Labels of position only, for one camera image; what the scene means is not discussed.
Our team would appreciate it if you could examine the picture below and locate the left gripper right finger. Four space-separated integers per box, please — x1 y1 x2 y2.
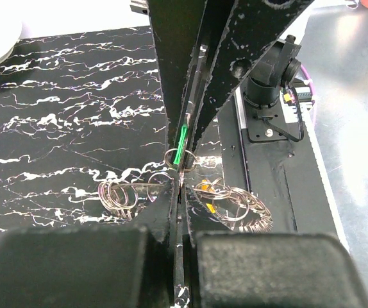
185 188 368 307

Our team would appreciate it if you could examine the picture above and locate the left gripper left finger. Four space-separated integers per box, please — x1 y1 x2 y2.
0 181 177 307

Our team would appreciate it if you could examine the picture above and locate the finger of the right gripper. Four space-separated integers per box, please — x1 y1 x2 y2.
191 1 312 151
147 1 207 151

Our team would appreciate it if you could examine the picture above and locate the green key tag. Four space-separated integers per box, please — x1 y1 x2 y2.
173 124 188 166

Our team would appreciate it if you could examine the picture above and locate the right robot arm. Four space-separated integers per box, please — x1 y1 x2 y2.
147 1 310 169

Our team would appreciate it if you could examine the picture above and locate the yellow key tag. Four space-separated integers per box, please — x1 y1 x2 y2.
200 180 216 214

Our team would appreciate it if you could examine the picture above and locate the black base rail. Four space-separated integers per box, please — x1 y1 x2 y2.
218 90 349 248

